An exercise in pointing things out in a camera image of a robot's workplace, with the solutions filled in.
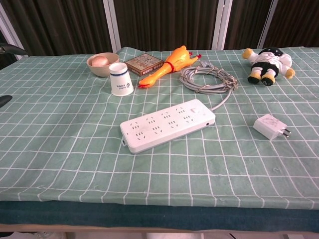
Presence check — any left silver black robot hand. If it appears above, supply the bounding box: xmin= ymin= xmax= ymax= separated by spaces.
xmin=0 ymin=95 xmax=12 ymax=108

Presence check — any white power strip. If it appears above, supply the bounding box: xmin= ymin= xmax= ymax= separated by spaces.
xmin=120 ymin=99 xmax=216 ymax=154

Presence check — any white plug adapter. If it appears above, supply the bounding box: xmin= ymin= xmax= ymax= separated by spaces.
xmin=253 ymin=114 xmax=292 ymax=140

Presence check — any black chair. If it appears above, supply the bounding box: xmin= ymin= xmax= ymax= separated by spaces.
xmin=0 ymin=42 xmax=28 ymax=57

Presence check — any green checked tablecloth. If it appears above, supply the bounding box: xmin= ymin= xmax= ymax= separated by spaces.
xmin=0 ymin=46 xmax=319 ymax=210

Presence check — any beige bowl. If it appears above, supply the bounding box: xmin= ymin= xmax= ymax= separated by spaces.
xmin=86 ymin=51 xmax=120 ymax=77

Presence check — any pinkish egg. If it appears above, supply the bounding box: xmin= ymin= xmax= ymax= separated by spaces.
xmin=91 ymin=55 xmax=110 ymax=67

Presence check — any white paper cup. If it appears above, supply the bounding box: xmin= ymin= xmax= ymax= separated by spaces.
xmin=109 ymin=62 xmax=135 ymax=97

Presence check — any brown card box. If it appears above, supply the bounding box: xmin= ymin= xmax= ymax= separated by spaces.
xmin=125 ymin=52 xmax=164 ymax=76

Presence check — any yellow rubber chicken toy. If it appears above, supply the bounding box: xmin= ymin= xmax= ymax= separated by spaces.
xmin=138 ymin=45 xmax=202 ymax=88

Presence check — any dark folding screen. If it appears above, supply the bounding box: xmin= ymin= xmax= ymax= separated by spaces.
xmin=0 ymin=0 xmax=319 ymax=70

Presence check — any dark teal table cover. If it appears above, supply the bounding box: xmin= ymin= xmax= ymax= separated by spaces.
xmin=0 ymin=199 xmax=319 ymax=234

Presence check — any black white plush doll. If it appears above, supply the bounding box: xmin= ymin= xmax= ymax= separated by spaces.
xmin=243 ymin=46 xmax=296 ymax=87

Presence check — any grey cable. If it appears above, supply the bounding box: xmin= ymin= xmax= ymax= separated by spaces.
xmin=179 ymin=61 xmax=239 ymax=111

